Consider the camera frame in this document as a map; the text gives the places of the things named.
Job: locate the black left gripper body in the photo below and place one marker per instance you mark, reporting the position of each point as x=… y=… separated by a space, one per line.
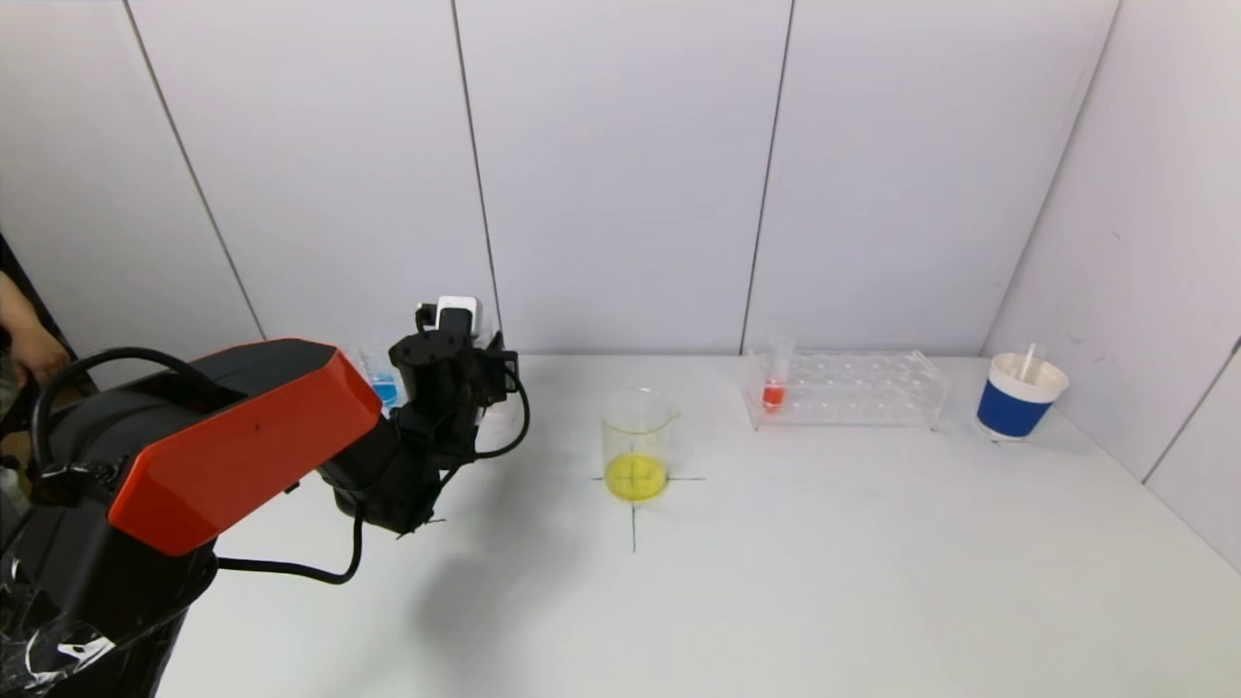
x=446 y=378

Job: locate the test tube with yellow pigment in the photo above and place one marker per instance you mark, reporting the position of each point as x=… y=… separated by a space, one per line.
x=1025 y=364

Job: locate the bare bystander forearm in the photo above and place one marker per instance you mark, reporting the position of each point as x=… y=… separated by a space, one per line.
x=15 y=305

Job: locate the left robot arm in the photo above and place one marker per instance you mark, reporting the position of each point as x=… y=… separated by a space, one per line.
x=223 y=446

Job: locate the test tube with blue pigment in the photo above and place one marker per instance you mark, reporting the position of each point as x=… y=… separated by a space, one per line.
x=387 y=391

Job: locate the clear acrylic test tube rack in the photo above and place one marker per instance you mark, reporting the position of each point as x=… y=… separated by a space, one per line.
x=853 y=397
x=499 y=415

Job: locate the clear glass beaker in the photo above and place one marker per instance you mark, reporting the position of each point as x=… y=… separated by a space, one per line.
x=635 y=477

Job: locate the test tube with red pigment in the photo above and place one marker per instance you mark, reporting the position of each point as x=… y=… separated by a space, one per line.
x=773 y=395

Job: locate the bare bystander hand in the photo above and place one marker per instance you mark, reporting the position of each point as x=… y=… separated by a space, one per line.
x=37 y=357

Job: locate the blue white paper cup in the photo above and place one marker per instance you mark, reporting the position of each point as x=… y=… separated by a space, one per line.
x=1013 y=412

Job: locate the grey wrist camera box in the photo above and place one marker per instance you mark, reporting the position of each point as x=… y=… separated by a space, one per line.
x=458 y=315

